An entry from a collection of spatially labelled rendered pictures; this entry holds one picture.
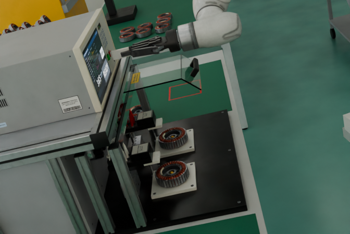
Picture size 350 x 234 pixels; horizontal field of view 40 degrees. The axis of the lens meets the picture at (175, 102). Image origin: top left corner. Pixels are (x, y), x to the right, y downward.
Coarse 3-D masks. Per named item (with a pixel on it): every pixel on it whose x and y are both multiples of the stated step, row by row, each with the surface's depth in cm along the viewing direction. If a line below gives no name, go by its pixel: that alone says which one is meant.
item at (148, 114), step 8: (144, 112) 182; (152, 112) 180; (136, 120) 177; (144, 120) 177; (152, 120) 177; (160, 120) 181; (128, 128) 178; (136, 128) 178; (144, 128) 178; (152, 128) 178
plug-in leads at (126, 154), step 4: (112, 140) 154; (124, 144) 159; (124, 148) 157; (108, 152) 156; (124, 152) 158; (128, 152) 160; (108, 156) 156; (124, 156) 155; (128, 156) 158; (108, 160) 157; (108, 164) 157; (112, 164) 157
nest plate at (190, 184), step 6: (192, 168) 165; (192, 174) 162; (186, 180) 159; (192, 180) 159; (156, 186) 161; (180, 186) 157; (186, 186) 157; (192, 186) 156; (156, 192) 158; (162, 192) 157; (168, 192) 156; (174, 192) 156; (180, 192) 156; (156, 198) 157
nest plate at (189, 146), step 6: (192, 132) 187; (192, 138) 183; (156, 144) 186; (186, 144) 180; (192, 144) 179; (156, 150) 182; (162, 150) 181; (168, 150) 180; (174, 150) 179; (180, 150) 178; (186, 150) 177; (192, 150) 177; (162, 156) 178
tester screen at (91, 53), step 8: (96, 32) 158; (96, 40) 156; (88, 48) 144; (96, 48) 153; (88, 56) 142; (96, 56) 151; (104, 56) 161; (88, 64) 140; (96, 64) 149; (96, 72) 147; (104, 80) 154; (96, 88) 143; (104, 88) 152
